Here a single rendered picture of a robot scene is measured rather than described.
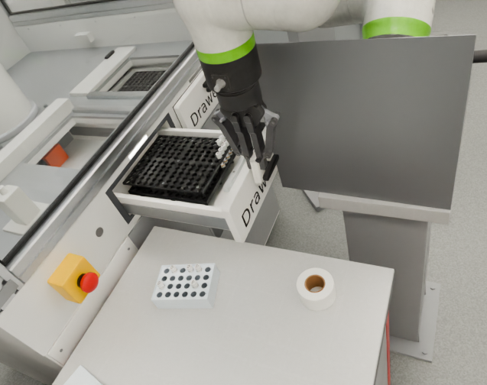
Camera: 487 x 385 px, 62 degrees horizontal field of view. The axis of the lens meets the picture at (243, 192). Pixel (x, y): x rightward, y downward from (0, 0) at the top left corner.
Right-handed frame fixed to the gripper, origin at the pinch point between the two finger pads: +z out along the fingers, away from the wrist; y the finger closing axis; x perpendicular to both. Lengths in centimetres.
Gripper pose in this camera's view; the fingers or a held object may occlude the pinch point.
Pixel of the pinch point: (259, 167)
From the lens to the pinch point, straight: 81.1
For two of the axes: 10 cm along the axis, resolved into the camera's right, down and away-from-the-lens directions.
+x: 3.4, -7.4, 5.8
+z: 2.2, 6.7, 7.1
